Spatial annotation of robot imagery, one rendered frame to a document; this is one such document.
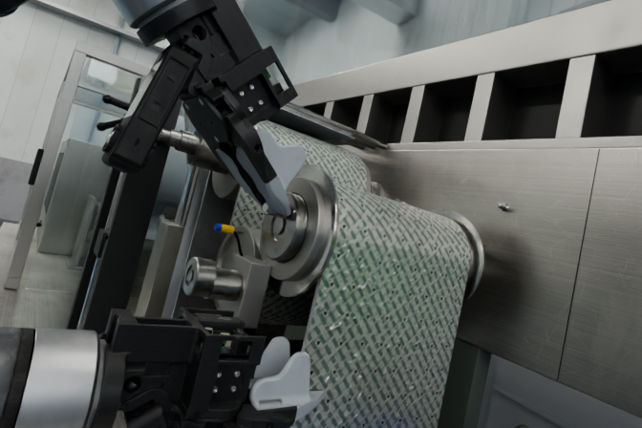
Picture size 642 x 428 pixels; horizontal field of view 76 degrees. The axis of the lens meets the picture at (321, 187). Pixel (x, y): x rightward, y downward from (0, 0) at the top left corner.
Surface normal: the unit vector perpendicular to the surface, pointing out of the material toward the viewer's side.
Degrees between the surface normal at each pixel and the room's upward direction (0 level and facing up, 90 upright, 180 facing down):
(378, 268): 90
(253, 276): 90
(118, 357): 38
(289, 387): 90
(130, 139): 89
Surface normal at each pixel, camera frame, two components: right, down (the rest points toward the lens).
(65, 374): 0.61, -0.41
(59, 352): 0.48, -0.80
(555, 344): -0.79, -0.24
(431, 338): 0.57, 0.07
